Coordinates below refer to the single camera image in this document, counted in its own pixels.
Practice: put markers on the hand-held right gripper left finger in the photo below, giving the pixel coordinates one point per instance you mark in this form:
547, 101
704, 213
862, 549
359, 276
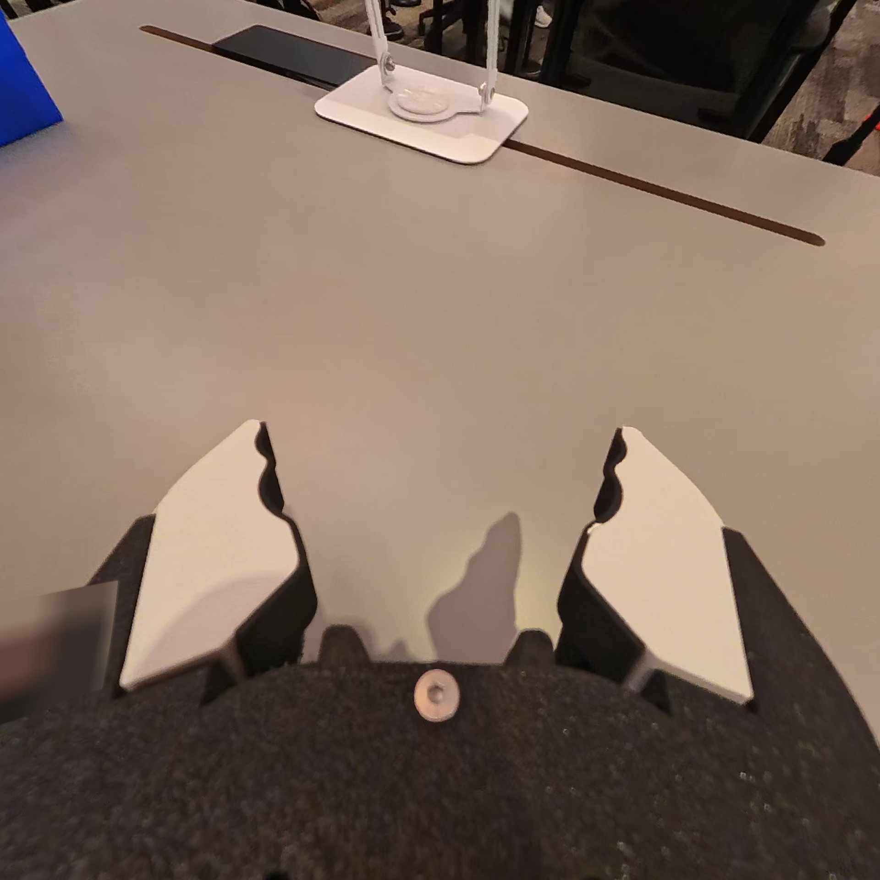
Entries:
206, 564

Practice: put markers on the black office chair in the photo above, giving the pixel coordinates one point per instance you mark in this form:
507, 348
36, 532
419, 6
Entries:
653, 48

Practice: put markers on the black stand leg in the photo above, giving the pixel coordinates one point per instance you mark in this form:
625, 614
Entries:
852, 141

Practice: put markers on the blue plastic bin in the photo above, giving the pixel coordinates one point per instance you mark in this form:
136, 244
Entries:
20, 89

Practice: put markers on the white mount plate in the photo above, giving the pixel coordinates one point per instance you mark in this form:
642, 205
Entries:
467, 137

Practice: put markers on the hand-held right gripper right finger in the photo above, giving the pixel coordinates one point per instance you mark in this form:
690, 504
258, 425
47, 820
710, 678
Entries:
667, 570

